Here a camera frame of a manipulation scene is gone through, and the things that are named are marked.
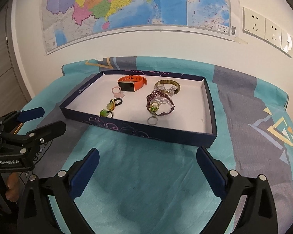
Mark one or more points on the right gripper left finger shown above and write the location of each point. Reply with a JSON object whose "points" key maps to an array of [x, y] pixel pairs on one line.
{"points": [[35, 211]]}

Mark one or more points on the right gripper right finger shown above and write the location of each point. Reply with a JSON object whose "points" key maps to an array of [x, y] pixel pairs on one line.
{"points": [[259, 212]]}

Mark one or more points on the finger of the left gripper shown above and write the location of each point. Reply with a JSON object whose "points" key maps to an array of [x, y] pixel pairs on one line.
{"points": [[13, 119], [35, 137]]}

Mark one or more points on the orange smart watch band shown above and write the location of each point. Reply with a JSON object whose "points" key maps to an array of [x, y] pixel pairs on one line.
{"points": [[131, 83]]}

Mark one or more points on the tortoiseshell bangle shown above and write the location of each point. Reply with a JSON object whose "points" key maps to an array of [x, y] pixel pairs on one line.
{"points": [[167, 86]]}

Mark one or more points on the person's left hand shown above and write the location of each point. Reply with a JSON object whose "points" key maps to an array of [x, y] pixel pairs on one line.
{"points": [[13, 187]]}

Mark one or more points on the grey wooden door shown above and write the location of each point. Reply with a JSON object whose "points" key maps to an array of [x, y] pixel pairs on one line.
{"points": [[13, 92]]}

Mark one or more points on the dark blue box tray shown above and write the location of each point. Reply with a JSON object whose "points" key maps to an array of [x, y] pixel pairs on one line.
{"points": [[187, 118]]}

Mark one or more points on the colourful wall map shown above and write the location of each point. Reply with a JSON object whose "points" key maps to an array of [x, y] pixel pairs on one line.
{"points": [[66, 22]]}

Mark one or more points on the white wall socket panel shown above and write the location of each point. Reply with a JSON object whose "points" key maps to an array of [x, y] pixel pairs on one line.
{"points": [[258, 26]]}

